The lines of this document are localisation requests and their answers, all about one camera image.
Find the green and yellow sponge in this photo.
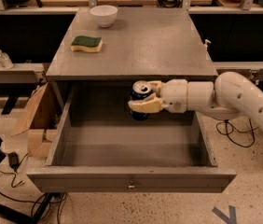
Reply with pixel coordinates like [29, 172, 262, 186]
[71, 35, 103, 53]

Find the white ceramic bowl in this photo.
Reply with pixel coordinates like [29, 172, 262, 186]
[90, 5, 118, 28]

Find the black power adapter left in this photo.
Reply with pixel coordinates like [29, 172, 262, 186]
[7, 152, 20, 170]

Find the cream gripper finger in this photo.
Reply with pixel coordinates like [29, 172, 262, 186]
[128, 97, 166, 114]
[148, 80, 164, 95]

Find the open grey top drawer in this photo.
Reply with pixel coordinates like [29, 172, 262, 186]
[27, 83, 236, 193]

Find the grey cabinet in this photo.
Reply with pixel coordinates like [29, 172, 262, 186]
[47, 7, 217, 106]

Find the clear sanitizer bottle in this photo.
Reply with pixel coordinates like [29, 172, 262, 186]
[0, 50, 13, 69]

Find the small white pump bottle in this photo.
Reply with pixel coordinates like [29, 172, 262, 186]
[203, 39, 212, 50]

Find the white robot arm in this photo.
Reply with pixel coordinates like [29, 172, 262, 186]
[128, 72, 263, 132]

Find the blue pepsi can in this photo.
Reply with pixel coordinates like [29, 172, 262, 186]
[131, 80, 153, 121]

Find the brown cardboard box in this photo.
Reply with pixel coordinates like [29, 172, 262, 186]
[10, 83, 61, 158]

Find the grey shelf left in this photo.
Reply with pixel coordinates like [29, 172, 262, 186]
[0, 63, 47, 84]

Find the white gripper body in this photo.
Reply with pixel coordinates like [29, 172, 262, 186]
[160, 79, 187, 113]

